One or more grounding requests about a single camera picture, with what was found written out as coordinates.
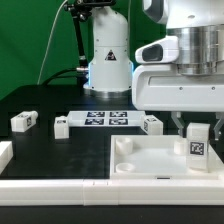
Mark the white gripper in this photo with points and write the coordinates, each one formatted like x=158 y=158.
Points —
x=160 y=88

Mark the white square tabletop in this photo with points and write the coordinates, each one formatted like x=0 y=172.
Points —
x=157 y=157

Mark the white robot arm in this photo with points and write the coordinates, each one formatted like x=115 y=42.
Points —
x=181 y=65

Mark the white marker base plate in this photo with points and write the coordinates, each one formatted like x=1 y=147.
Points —
x=105 y=118

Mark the black camera stand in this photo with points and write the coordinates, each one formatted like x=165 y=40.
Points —
x=80 y=11

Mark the white U-shaped fence wall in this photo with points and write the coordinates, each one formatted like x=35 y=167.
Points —
x=111 y=192

